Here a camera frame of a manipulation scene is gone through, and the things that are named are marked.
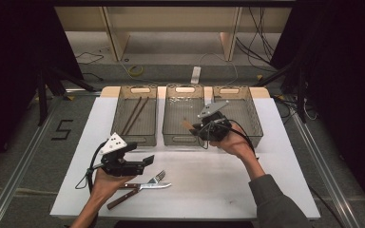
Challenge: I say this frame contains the person's right hand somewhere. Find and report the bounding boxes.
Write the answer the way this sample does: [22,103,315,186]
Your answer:
[209,123,259,160]

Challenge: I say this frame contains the person's left hand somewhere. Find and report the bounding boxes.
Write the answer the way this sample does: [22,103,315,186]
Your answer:
[89,167,138,204]

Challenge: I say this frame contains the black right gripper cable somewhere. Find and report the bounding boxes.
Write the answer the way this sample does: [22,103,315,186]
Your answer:
[199,119,260,160]

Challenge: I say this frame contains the thin black floor cable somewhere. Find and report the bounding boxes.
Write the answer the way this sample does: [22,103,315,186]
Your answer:
[74,51,106,65]

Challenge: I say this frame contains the yellow tape roll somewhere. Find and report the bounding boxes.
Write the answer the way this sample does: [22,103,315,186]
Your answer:
[127,64,145,77]

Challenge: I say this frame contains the white floor cable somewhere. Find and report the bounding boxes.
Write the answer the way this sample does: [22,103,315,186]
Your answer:
[199,51,240,87]

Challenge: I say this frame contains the bundle of black floor cables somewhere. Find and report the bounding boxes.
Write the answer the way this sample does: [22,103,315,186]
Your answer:
[235,6,279,66]

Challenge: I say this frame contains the black curtain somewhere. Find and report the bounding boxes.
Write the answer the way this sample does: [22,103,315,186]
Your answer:
[0,0,85,179]
[270,0,365,219]

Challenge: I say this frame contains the clear grey plastic bin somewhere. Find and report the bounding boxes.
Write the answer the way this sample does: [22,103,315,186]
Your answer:
[162,83,208,147]
[212,85,264,149]
[109,85,159,147]

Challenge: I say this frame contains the wooden-handled metal knife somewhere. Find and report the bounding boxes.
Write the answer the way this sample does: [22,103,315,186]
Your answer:
[106,181,173,211]

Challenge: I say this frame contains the black metal stand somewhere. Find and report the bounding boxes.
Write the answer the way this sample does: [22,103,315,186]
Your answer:
[35,65,97,127]
[252,58,309,124]

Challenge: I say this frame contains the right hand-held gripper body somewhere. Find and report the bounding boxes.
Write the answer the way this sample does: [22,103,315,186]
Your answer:
[197,100,233,143]

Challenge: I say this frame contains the wooden-handled metal fork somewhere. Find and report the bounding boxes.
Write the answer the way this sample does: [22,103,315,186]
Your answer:
[119,169,167,190]

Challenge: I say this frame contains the brown chopstick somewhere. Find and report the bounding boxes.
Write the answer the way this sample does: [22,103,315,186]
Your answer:
[125,96,150,135]
[121,96,143,135]

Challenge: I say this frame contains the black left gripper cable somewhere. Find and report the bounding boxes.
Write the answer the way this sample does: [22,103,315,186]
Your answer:
[74,142,109,192]

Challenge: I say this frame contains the beige wooden shelf unit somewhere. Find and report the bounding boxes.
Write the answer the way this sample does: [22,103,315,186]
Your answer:
[54,6,293,63]

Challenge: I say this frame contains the white power strip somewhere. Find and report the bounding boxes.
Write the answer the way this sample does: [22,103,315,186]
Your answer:
[190,66,202,86]

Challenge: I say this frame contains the white table cover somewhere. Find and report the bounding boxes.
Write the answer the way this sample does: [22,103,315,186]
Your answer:
[49,96,321,220]

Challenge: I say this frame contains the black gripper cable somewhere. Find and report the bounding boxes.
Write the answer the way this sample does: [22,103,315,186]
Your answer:
[199,119,260,160]
[74,142,109,192]

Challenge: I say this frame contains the aluminium floor rail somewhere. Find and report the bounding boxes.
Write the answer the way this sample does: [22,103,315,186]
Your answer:
[0,89,103,228]
[275,94,360,228]

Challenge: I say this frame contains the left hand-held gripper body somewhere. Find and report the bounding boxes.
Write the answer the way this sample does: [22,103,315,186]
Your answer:
[99,132,146,178]

